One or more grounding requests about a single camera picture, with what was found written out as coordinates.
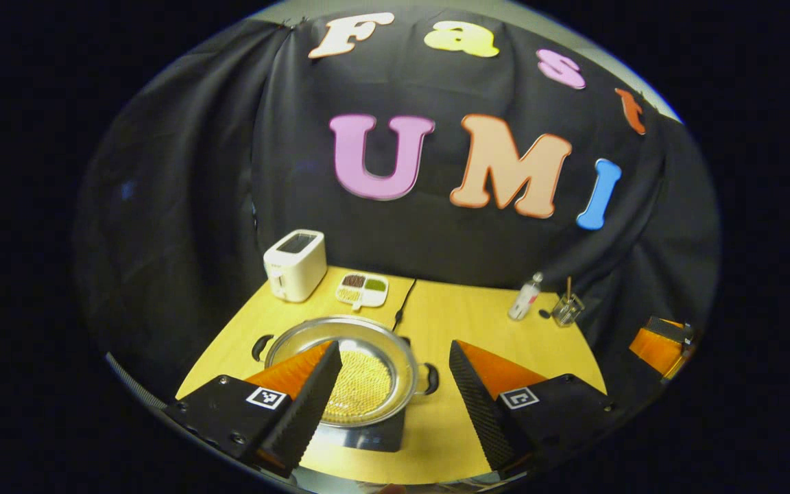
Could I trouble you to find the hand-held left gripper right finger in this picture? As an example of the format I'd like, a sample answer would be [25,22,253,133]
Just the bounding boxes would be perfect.
[448,340,619,474]

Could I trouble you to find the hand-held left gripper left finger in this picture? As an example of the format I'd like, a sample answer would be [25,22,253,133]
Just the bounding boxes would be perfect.
[162,341,343,479]

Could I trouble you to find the pile of yellow soybeans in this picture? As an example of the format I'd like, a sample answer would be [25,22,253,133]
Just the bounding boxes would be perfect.
[323,350,393,424]

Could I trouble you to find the black induction cooktop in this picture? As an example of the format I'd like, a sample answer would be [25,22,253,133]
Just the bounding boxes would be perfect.
[326,405,407,453]

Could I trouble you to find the silver pot with black handles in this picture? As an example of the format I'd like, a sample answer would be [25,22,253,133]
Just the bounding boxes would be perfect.
[251,315,440,429]

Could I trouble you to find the small bottle with pink label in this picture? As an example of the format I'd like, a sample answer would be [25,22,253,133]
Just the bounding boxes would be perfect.
[508,272,544,322]

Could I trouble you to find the white divided grain dish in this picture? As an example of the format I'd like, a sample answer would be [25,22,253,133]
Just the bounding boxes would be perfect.
[335,272,390,311]

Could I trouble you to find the white toaster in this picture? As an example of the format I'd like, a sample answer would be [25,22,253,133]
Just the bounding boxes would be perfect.
[263,229,328,303]

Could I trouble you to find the black backdrop cloth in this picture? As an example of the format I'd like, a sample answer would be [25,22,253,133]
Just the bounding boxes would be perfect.
[73,7,720,399]

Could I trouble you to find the black power cable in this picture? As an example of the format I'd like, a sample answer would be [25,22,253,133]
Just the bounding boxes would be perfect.
[393,279,418,329]

